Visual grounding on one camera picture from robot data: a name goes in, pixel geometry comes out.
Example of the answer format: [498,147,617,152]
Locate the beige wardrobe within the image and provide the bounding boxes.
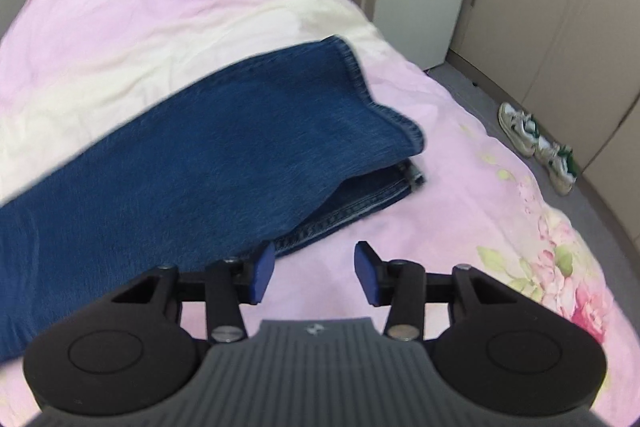
[458,0,639,209]

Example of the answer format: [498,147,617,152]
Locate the pink floral duvet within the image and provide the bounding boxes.
[1,0,639,426]

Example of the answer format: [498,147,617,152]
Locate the blue denim jeans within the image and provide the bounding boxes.
[1,37,424,361]

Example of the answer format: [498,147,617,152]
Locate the white green sneaker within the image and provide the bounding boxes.
[534,141,579,196]
[498,102,540,157]

